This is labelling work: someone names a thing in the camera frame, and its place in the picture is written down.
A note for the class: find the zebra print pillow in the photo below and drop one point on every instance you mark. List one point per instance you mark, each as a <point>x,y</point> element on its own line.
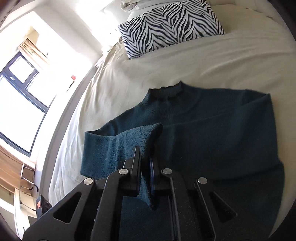
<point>168,25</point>

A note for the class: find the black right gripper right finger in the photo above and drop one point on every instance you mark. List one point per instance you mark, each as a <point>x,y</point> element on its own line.
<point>157,180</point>

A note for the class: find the black box with red label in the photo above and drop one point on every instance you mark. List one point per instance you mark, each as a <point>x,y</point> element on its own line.
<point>42,206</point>

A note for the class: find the cream bed sheet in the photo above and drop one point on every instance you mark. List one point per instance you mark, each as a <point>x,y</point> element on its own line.
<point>257,52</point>

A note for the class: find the crumpled white duvet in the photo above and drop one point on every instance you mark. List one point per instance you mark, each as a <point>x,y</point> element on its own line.
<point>129,5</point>

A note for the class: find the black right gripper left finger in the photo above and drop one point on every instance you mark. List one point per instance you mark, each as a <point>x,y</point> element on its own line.
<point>131,187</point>

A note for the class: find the beige curtain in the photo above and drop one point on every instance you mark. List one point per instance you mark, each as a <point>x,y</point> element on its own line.
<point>28,48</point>

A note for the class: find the wooden chair with metal frame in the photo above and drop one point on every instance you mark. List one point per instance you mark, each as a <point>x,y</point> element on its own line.
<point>17,181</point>

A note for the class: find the dark framed window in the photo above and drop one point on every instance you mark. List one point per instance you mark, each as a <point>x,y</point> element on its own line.
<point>21,112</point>

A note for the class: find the dark teal knit sweater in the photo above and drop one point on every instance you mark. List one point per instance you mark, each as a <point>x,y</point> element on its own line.
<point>227,136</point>

